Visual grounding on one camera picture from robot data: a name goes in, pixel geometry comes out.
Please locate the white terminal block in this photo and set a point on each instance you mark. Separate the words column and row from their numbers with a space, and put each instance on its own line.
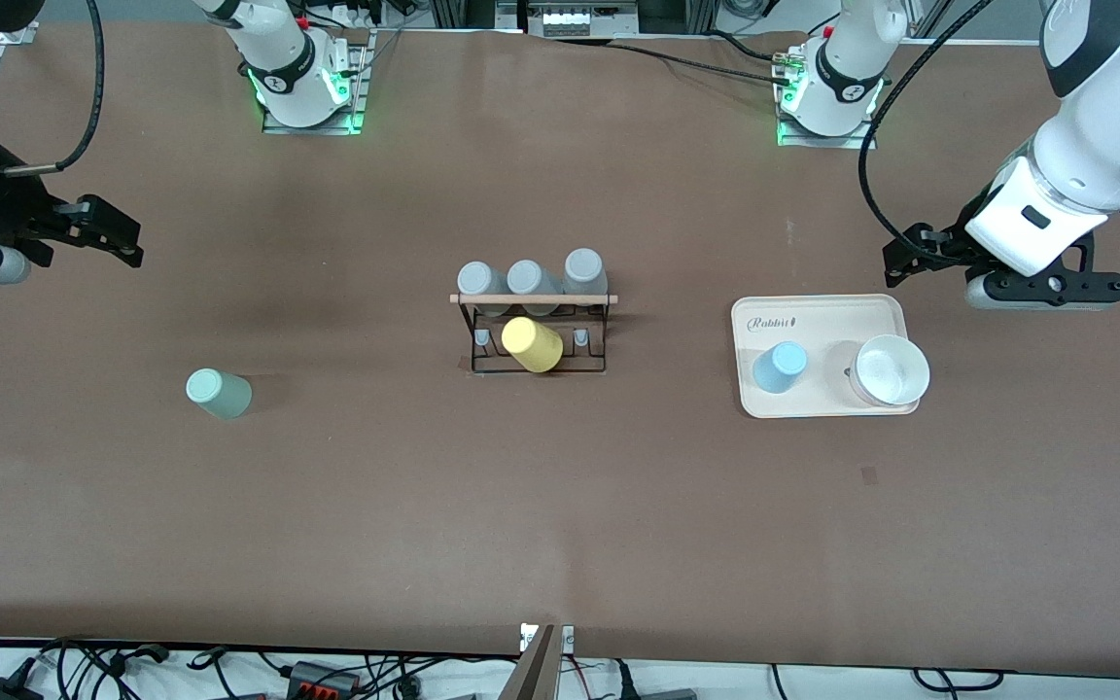
column 584, row 19

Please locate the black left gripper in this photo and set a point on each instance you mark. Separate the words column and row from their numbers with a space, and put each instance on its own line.
column 952, row 240

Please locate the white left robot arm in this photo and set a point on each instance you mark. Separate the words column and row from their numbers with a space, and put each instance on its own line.
column 1104, row 126

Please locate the grey cup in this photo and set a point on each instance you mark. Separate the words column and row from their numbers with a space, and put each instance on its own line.
column 482, row 282
column 584, row 269
column 529, row 280

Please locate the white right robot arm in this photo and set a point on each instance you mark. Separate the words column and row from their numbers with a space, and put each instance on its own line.
column 278, row 49

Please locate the black power adapter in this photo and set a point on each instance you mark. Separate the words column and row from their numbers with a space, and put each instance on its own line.
column 4, row 688

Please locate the mint green cup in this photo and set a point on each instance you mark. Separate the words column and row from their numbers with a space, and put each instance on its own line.
column 220, row 394

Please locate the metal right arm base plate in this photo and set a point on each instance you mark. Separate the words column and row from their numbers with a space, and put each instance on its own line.
column 358, row 92

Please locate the pink rectangular tray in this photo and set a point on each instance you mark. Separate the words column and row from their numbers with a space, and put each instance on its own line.
column 813, row 321

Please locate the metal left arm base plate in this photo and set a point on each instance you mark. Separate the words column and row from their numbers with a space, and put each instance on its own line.
column 793, row 138

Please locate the black red power strip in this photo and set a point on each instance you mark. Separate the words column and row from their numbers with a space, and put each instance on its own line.
column 322, row 679

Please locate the white bowl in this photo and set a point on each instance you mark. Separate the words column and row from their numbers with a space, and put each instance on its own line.
column 891, row 371

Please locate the brown camera mount bracket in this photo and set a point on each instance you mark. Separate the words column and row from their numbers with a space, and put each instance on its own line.
column 533, row 676

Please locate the silver metal clamp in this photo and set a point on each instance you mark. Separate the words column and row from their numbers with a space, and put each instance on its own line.
column 17, row 37

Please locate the yellow cup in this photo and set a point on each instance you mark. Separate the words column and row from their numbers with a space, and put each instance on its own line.
column 533, row 345

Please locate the light blue cup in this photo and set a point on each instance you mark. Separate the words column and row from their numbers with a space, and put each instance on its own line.
column 780, row 367

